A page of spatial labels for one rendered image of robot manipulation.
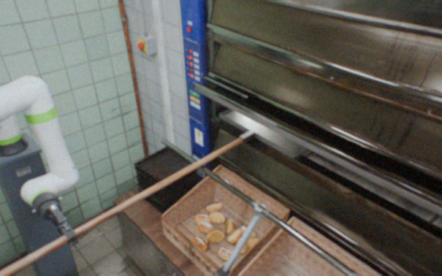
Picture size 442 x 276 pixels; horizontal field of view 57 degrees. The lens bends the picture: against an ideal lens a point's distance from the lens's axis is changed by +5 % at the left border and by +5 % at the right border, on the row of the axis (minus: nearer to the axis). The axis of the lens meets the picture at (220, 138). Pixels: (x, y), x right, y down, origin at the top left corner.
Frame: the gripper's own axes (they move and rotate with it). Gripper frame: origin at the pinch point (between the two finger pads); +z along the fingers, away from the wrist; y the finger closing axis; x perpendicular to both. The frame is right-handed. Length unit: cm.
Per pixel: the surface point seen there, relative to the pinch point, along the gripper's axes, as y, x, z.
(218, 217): 54, -82, -8
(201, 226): 54, -70, -10
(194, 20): -54, -97, -42
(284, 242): 46, -92, 34
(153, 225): 60, -52, -34
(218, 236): 54, -72, 2
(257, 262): 44, -71, 35
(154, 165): 33, -69, -54
